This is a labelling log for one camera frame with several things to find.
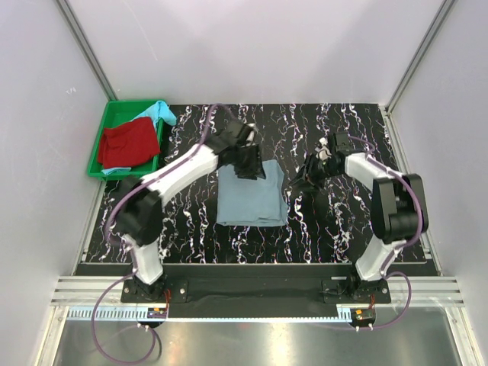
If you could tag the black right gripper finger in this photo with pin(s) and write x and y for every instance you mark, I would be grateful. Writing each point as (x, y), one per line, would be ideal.
(314, 188)
(301, 179)

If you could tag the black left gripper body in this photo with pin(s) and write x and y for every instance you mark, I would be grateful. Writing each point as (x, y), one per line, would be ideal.
(237, 147)

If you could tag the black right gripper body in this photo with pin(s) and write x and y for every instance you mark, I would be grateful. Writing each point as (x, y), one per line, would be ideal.
(319, 170)

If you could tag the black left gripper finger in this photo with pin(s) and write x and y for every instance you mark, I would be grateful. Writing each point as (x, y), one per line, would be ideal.
(259, 171)
(244, 174)

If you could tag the grey-blue polo shirt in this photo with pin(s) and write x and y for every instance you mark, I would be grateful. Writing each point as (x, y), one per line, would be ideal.
(243, 202)

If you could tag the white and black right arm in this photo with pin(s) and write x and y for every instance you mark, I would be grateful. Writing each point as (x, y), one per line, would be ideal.
(398, 210)

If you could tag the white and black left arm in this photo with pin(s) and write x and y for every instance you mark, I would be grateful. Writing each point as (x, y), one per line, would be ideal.
(139, 220)

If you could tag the light blue t shirt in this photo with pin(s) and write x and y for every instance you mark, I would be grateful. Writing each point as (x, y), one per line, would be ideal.
(160, 112)

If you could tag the red t shirt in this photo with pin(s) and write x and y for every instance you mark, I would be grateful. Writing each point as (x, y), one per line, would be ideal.
(128, 145)

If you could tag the green plastic tray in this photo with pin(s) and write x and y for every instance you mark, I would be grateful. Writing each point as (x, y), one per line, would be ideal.
(122, 141)

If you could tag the right connector box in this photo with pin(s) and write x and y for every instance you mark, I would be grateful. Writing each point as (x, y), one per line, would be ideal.
(364, 314)

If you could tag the connector box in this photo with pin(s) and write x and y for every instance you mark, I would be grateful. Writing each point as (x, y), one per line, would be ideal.
(157, 313)
(364, 314)

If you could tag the left connector box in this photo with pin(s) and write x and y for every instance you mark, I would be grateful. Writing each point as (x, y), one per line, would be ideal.
(157, 313)

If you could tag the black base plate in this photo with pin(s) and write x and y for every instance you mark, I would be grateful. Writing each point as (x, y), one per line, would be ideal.
(262, 289)

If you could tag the left aluminium corner post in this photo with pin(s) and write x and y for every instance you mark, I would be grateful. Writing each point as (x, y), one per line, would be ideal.
(84, 45)

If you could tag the aluminium corner post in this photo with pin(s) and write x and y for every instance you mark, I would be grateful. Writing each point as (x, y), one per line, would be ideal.
(84, 45)
(428, 39)

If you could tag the white slotted cable duct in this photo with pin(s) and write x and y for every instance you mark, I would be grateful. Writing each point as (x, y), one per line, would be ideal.
(139, 314)

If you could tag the right aluminium corner post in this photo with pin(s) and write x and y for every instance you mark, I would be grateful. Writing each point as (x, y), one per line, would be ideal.
(428, 39)

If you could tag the aluminium front rail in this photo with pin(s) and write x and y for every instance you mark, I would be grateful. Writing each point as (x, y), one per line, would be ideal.
(427, 292)

